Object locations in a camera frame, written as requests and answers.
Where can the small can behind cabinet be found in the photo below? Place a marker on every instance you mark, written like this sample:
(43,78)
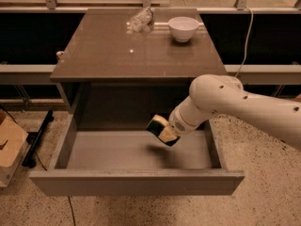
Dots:
(59,55)

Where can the white bowl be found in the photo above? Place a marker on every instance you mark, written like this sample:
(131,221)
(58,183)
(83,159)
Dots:
(183,29)

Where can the black stand leg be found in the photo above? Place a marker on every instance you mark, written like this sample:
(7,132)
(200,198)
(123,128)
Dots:
(34,139)

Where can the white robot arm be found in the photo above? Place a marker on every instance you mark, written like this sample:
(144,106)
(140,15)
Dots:
(211,95)

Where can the open grey top drawer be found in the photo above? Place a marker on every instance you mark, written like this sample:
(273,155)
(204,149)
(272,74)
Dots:
(136,163)

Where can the clear plastic water bottle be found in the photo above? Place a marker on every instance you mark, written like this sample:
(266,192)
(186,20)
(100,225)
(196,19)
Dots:
(142,20)

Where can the cardboard box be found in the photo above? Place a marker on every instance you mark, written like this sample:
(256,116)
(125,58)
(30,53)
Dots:
(12,139)

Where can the grey cabinet with top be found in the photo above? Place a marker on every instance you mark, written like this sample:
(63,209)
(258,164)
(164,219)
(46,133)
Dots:
(115,79)

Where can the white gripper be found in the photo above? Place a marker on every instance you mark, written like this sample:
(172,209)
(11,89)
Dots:
(176,121)

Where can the yellow sponge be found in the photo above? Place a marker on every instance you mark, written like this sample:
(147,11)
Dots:
(157,124)

